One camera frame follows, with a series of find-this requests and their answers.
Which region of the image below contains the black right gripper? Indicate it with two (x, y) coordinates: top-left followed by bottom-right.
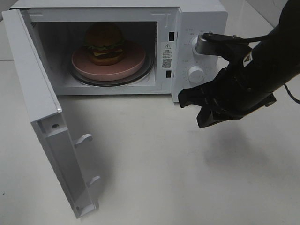
(178, 66), (277, 128)

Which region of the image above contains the white microwave knob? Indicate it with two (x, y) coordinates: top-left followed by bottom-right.
(191, 37), (200, 56)
(188, 66), (204, 83)

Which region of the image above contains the pink round plate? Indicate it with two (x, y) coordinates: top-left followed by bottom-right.
(71, 41), (146, 82)

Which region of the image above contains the toy burger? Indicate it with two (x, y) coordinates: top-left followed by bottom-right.
(84, 22), (125, 66)

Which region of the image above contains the white microwave door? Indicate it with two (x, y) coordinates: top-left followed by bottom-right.
(2, 9), (100, 218)

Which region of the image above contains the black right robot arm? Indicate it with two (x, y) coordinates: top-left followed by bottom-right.
(178, 0), (300, 128)

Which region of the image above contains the glass microwave turntable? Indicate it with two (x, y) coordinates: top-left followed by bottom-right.
(69, 56), (154, 87)

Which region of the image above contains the white warning label sticker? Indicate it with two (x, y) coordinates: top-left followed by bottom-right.
(161, 41), (174, 69)

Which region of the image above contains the white microwave oven body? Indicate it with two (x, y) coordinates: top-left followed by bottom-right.
(9, 0), (228, 102)

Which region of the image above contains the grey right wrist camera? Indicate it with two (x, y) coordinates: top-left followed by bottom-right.
(195, 33), (251, 58)

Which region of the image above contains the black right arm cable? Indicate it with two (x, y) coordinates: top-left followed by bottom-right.
(282, 83), (300, 105)

